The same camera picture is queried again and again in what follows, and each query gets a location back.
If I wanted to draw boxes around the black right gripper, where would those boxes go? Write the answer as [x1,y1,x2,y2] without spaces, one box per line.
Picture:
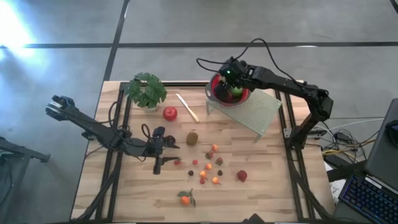
[216,58,251,101]

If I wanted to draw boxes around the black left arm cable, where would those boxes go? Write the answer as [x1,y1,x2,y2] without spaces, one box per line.
[107,101,155,162]

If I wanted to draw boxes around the white knife with wooden handle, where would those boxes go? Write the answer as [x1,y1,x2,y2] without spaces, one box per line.
[175,93,200,123]

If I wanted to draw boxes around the laptop with lit keyboard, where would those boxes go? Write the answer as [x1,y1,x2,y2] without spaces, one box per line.
[332,98,398,224]

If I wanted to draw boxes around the brown kiwi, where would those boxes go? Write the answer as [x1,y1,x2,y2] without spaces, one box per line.
[185,131,199,147]

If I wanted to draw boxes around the green plant in white pot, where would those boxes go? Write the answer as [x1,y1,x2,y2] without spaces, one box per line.
[124,72,168,113]

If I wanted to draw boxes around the red colander with grey rim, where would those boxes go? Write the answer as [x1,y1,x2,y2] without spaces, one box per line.
[205,72,252,108]

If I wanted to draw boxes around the orange tangerine with green leaves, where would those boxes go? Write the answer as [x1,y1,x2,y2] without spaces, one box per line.
[177,188,197,208]

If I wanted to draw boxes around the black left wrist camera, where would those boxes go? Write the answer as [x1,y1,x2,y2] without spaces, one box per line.
[151,126,167,139]

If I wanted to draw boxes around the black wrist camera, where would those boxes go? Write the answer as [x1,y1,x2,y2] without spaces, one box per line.
[216,63,229,82]
[151,126,167,139]

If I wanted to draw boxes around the grey metal cart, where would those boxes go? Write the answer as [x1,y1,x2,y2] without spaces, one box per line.
[0,136,51,224]

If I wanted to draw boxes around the yellow cable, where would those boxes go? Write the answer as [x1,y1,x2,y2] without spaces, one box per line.
[322,139,377,156]

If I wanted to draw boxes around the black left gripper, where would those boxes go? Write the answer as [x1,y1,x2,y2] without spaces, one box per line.
[143,136,181,175]

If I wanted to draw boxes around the large bright red fruit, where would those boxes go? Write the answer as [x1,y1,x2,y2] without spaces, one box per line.
[162,106,178,122]

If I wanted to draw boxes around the green perforated metal shelf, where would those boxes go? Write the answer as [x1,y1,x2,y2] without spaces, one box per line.
[205,88,283,142]

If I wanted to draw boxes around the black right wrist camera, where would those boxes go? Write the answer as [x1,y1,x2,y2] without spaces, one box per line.
[216,63,229,82]

